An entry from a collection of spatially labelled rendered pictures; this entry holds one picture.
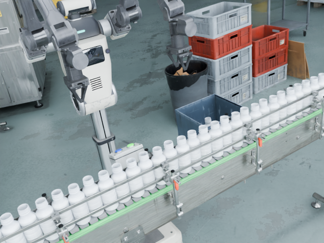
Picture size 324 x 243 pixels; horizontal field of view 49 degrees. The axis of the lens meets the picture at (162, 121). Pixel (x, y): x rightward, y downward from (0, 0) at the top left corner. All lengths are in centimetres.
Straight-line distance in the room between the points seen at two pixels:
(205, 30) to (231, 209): 184
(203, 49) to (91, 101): 221
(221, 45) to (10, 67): 266
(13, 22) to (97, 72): 306
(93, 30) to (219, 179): 95
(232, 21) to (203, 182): 255
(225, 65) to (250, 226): 187
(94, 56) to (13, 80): 327
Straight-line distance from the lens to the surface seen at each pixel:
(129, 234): 151
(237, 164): 170
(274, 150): 186
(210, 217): 279
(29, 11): 161
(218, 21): 375
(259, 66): 447
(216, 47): 378
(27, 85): 503
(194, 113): 229
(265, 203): 291
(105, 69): 186
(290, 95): 186
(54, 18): 131
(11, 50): 492
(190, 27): 143
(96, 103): 189
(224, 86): 401
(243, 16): 403
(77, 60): 124
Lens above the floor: 193
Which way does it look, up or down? 28 degrees down
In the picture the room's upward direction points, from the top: 8 degrees counter-clockwise
